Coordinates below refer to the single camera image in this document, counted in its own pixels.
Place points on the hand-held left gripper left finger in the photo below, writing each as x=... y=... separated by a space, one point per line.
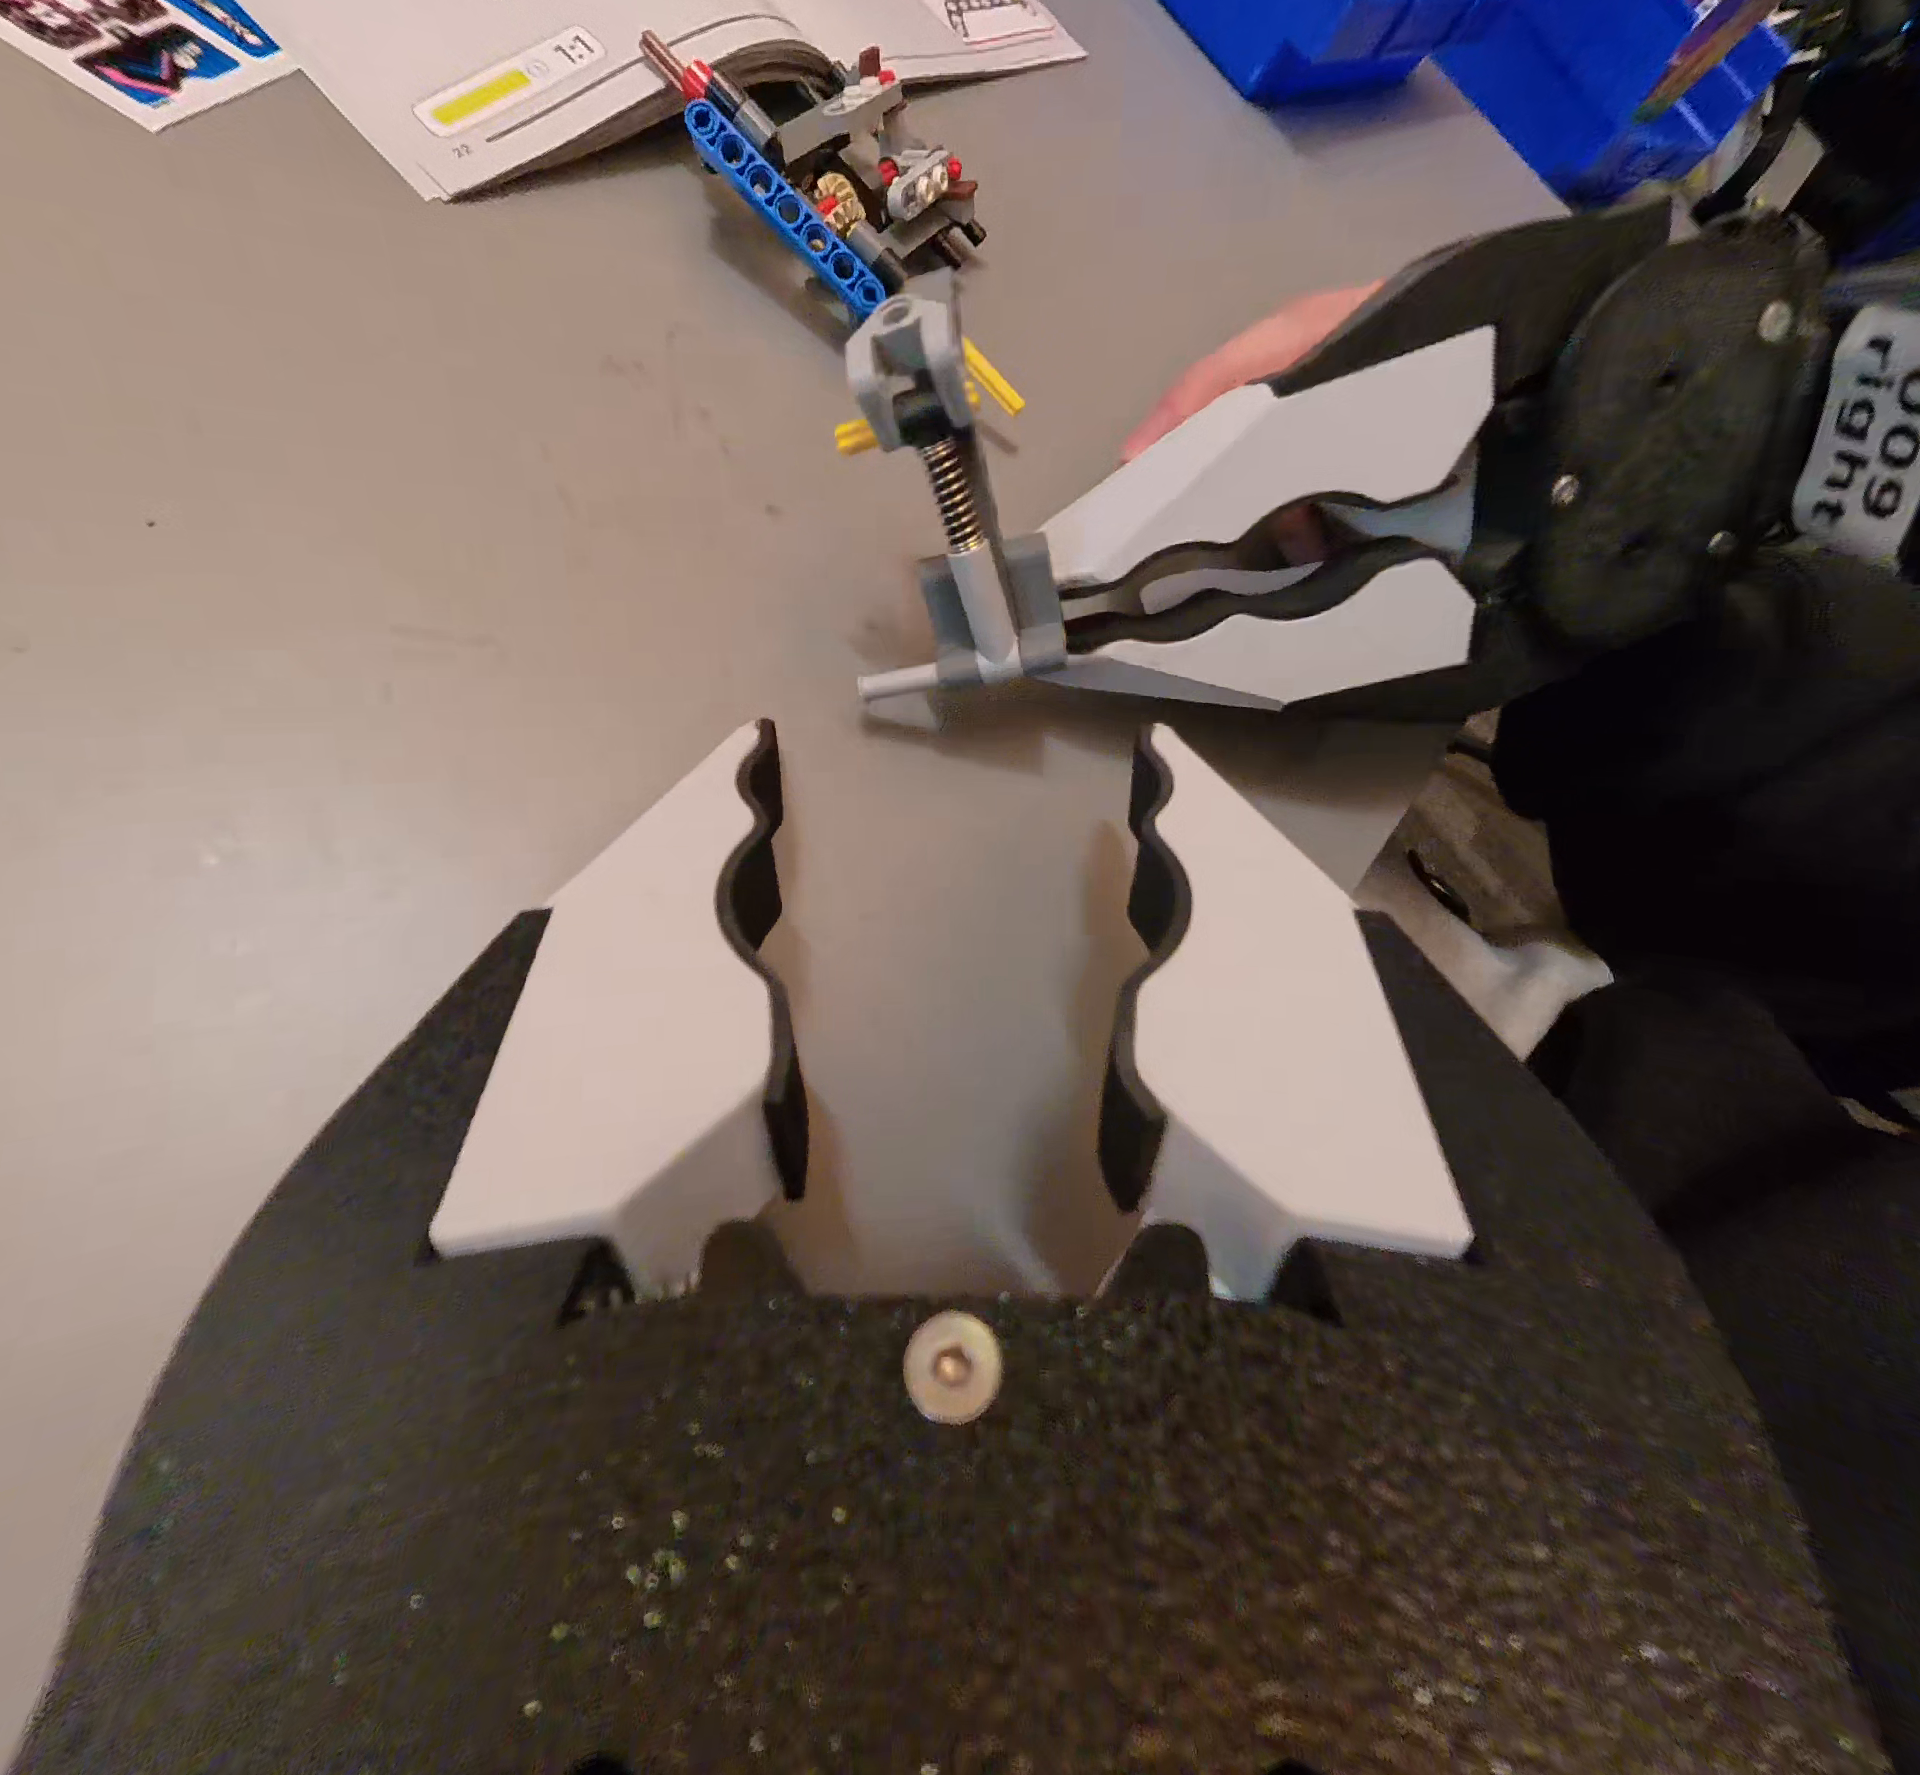
x=631 y=1040

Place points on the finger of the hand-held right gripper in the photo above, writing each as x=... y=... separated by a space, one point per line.
x=1336 y=643
x=1319 y=432

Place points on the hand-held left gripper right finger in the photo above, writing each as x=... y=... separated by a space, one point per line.
x=1297 y=1055

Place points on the grey lego shock absorber assembly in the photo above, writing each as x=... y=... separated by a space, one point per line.
x=977 y=589

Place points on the yellow lego piece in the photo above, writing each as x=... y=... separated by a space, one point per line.
x=998 y=382

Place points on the lego chassis with blue beam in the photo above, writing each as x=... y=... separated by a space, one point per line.
x=781 y=193

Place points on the person's right hand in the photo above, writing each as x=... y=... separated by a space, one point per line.
x=1230 y=359

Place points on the person's dark clothing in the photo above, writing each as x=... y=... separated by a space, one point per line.
x=1801 y=1281

